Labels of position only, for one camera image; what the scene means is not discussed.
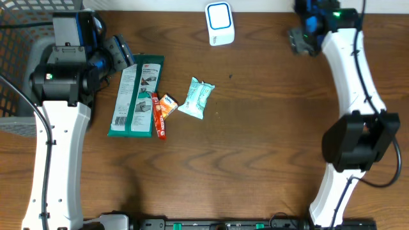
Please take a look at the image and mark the red packet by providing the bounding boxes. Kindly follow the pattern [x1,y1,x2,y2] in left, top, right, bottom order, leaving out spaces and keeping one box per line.
[150,93,166,140]

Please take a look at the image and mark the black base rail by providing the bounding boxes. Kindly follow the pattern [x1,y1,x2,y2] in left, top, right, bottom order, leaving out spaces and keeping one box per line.
[137,218,378,230]

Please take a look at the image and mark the green box with label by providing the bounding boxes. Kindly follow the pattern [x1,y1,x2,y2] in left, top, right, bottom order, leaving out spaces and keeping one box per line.
[108,54,165,138]

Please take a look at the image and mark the grey plastic mesh basket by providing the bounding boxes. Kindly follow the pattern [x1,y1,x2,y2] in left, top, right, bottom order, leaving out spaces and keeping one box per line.
[1,0,83,137]

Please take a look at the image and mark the orange snack packet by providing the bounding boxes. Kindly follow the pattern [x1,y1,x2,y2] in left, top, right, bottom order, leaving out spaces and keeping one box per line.
[160,94,178,119]

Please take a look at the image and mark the mint green wipes pack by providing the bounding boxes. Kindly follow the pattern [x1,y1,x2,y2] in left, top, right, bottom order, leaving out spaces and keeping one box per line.
[178,77,215,119]

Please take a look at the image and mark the white barcode scanner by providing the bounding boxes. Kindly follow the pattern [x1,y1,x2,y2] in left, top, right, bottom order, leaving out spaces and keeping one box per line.
[205,1,235,46]

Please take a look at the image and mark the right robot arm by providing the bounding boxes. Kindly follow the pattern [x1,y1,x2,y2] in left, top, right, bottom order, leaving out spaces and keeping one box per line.
[288,1,402,229]

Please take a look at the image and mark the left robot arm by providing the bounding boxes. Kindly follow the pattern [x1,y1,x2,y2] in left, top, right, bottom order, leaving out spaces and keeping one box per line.
[21,34,134,229]

